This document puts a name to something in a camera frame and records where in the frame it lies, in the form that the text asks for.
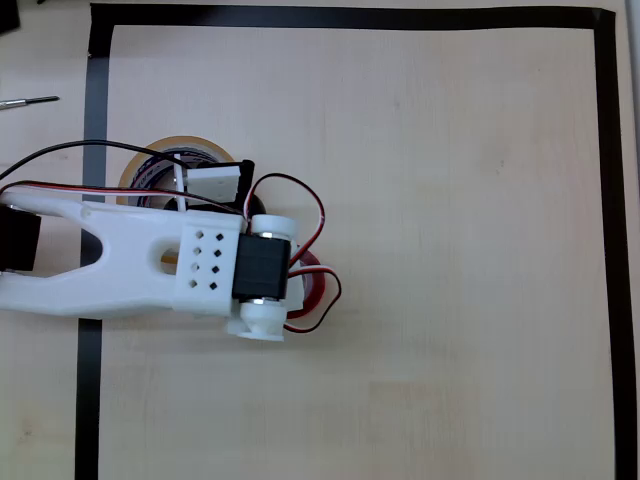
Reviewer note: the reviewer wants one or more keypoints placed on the thin black-tipped screwdriver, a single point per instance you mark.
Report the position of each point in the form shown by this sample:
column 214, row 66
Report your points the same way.
column 35, row 100

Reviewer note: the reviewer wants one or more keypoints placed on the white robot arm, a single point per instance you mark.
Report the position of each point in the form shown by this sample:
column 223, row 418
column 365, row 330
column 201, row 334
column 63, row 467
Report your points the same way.
column 130, row 260

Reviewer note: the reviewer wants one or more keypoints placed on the flat black object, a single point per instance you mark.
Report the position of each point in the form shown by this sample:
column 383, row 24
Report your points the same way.
column 7, row 12

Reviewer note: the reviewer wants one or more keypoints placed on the large clear packing tape roll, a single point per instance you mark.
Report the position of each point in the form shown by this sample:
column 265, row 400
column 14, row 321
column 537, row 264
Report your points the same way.
column 190, row 141

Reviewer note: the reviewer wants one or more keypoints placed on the small red tape roll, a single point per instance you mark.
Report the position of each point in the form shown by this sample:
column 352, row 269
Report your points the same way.
column 317, row 285

